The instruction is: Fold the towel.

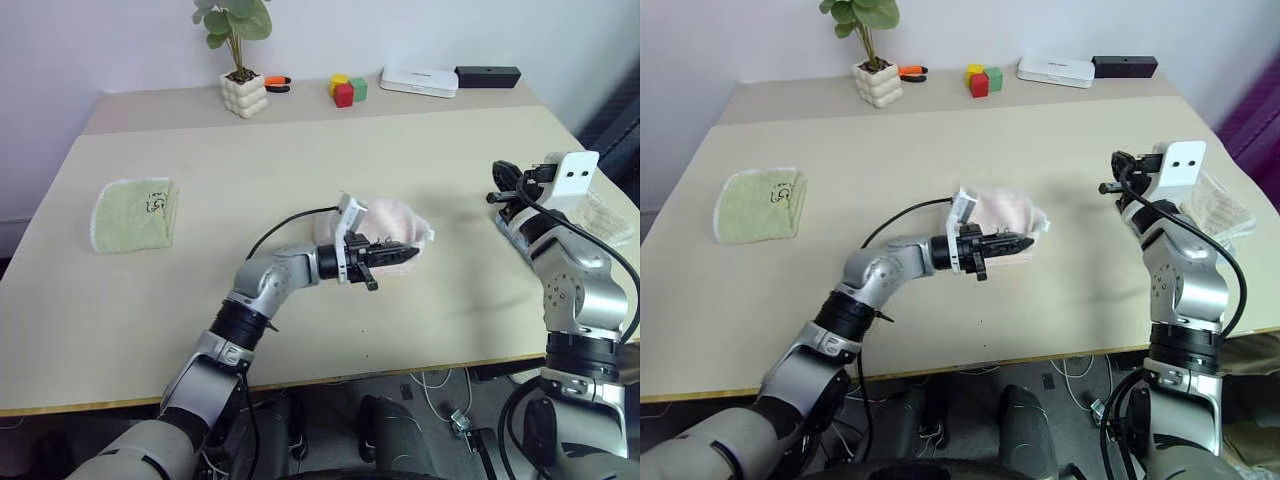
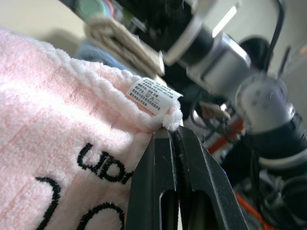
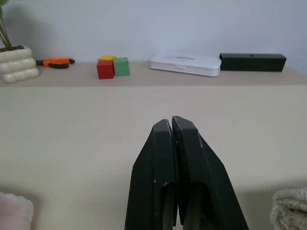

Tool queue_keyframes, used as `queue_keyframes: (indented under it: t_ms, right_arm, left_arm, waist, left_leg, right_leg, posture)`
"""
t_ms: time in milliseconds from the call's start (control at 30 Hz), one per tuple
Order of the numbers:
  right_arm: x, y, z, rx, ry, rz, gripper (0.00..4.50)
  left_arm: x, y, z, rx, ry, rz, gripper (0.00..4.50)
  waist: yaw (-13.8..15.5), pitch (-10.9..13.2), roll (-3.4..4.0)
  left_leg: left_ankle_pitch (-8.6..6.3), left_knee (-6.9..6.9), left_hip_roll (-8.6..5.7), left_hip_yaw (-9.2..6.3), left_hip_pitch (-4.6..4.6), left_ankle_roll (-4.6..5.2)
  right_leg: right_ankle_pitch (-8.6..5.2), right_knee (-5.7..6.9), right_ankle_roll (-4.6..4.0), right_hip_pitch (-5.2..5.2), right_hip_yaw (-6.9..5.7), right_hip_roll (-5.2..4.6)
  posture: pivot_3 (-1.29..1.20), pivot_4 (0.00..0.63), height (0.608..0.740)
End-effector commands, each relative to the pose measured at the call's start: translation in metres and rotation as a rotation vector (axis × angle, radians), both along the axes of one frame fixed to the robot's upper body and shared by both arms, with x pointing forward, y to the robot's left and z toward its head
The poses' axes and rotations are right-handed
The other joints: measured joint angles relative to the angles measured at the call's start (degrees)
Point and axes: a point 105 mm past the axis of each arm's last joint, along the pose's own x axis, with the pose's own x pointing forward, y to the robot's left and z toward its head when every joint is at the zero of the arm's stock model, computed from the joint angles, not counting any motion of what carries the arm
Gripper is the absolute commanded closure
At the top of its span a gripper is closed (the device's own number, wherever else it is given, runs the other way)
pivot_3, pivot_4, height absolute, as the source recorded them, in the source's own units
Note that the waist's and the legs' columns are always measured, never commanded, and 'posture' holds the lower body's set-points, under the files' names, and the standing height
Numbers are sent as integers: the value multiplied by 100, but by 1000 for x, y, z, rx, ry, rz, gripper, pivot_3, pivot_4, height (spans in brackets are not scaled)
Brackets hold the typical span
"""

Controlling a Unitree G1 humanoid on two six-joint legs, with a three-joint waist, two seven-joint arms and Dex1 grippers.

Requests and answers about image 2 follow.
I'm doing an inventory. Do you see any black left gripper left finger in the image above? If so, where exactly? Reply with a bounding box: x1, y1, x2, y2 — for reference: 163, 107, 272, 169
126, 130, 180, 230

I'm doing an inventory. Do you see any orange cable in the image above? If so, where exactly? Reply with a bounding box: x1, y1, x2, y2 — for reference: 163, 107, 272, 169
236, 191, 274, 230

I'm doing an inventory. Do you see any round pastel green object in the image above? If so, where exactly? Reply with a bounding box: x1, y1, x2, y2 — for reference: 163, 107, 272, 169
78, 0, 116, 21

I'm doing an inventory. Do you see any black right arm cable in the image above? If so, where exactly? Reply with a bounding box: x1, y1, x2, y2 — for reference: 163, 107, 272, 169
262, 0, 290, 75

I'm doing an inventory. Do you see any beige folded towel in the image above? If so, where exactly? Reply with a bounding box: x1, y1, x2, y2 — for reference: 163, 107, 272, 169
83, 15, 166, 76

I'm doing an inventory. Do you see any blue cloth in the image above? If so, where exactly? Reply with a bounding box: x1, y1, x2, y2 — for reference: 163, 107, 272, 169
75, 39, 128, 71

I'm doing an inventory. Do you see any pink fleece towel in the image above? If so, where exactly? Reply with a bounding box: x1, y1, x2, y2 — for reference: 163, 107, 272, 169
0, 28, 184, 230

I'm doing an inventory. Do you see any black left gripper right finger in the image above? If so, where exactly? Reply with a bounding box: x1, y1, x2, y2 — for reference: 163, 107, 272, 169
173, 126, 249, 230

